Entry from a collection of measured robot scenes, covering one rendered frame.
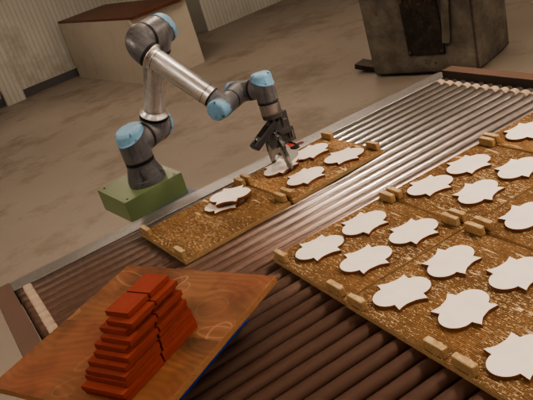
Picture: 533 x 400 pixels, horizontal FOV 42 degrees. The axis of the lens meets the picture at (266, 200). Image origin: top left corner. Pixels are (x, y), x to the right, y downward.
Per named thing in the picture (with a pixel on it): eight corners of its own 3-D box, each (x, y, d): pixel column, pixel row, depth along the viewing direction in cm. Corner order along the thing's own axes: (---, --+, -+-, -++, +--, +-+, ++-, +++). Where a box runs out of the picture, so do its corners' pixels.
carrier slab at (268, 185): (240, 184, 258) (239, 180, 258) (324, 140, 275) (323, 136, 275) (293, 204, 230) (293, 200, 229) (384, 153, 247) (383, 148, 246)
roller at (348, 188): (51, 356, 196) (44, 343, 194) (527, 98, 268) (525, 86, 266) (55, 363, 192) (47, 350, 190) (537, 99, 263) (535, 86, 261)
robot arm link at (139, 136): (118, 166, 273) (105, 135, 268) (139, 150, 283) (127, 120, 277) (141, 165, 267) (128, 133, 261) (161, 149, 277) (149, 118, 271)
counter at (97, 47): (125, 58, 1125) (105, 4, 1089) (207, 62, 920) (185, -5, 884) (79, 77, 1087) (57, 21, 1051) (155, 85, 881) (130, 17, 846)
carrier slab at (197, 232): (142, 236, 241) (140, 232, 241) (238, 185, 258) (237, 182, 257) (186, 265, 213) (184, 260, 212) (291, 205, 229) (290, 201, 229)
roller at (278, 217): (45, 347, 200) (40, 335, 198) (515, 94, 272) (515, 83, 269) (51, 356, 197) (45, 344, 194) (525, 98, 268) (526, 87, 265)
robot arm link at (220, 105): (114, 27, 239) (229, 105, 233) (133, 17, 247) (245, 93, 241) (108, 53, 246) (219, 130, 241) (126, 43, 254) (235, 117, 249)
